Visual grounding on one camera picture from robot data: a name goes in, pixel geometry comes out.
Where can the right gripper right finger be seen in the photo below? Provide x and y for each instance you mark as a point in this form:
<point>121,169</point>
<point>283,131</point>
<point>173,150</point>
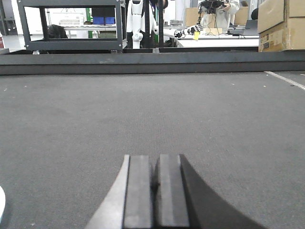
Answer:
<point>183,200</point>

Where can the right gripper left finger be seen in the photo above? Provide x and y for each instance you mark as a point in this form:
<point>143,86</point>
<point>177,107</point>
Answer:
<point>128,204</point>

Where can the light blue round plate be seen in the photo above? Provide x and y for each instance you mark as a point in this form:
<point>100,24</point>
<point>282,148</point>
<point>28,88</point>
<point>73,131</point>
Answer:
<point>2,202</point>

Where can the white work table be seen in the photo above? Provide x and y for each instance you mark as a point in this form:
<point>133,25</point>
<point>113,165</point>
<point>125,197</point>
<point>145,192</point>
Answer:
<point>209,41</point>

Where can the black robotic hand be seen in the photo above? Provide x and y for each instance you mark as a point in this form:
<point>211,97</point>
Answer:
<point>188,31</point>

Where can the person in white hoodie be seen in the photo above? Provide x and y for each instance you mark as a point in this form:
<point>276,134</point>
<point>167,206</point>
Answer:
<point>222,10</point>

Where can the white humanoid robot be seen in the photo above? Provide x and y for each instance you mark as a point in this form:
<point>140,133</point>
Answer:
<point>135,25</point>

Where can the large cardboard box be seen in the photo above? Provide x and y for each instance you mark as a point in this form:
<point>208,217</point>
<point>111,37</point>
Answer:
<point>281,25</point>

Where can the black metal cart frame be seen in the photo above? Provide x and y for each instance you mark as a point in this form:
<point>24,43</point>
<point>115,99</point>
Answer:
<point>46,43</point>

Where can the black table edge rail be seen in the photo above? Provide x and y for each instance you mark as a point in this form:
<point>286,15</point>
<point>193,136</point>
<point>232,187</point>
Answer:
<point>150,63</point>

